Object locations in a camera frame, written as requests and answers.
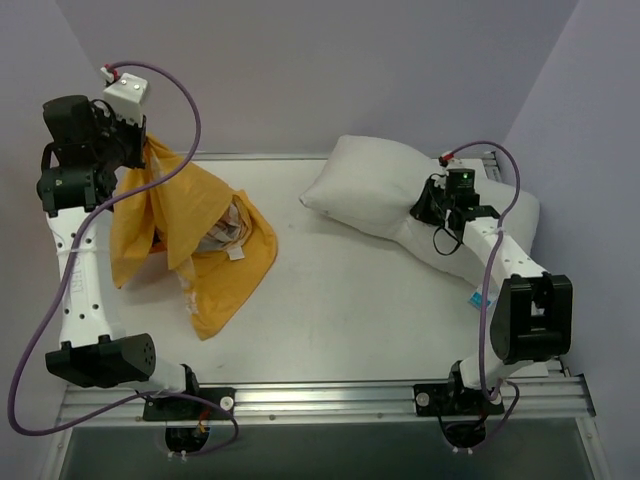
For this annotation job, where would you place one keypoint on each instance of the white pillow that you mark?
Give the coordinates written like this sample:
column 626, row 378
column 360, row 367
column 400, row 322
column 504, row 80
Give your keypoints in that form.
column 371, row 184

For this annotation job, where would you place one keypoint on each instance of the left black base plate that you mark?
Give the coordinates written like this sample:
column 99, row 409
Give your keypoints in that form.
column 215, row 404

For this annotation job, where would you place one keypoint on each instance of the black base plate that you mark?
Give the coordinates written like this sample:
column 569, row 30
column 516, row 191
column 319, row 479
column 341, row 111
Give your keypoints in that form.
column 433, row 399
column 215, row 404

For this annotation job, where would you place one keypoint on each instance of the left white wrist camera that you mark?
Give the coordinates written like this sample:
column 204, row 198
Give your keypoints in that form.
column 126, row 95

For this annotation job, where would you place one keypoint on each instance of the orange Mickey Mouse pillowcase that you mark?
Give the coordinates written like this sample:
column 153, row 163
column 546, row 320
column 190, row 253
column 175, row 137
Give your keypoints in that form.
column 215, row 240

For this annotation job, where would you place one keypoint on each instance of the blue white pillow tag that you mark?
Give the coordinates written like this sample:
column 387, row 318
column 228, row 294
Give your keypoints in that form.
column 476, row 301

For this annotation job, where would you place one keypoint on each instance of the aluminium front rail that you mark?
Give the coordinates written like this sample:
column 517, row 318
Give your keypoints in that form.
column 554, row 397

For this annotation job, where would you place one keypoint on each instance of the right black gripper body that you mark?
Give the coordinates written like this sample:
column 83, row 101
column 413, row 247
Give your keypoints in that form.
column 426, row 205

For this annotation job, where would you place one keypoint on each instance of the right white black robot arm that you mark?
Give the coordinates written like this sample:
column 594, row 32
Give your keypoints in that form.
column 526, row 313

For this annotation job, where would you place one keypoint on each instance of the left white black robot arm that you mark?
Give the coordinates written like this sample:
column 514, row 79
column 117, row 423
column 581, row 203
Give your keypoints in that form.
column 91, row 139

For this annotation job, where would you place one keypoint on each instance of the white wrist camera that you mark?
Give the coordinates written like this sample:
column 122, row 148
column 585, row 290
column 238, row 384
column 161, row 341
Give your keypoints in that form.
column 126, row 95
column 448, row 161

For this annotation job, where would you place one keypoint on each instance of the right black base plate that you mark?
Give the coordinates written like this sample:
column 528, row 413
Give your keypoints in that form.
column 433, row 399

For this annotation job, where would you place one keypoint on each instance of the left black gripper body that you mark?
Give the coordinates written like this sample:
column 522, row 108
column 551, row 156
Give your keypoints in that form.
column 133, row 145

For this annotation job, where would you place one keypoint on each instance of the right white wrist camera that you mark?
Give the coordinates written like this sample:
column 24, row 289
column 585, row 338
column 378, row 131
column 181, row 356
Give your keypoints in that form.
column 448, row 161

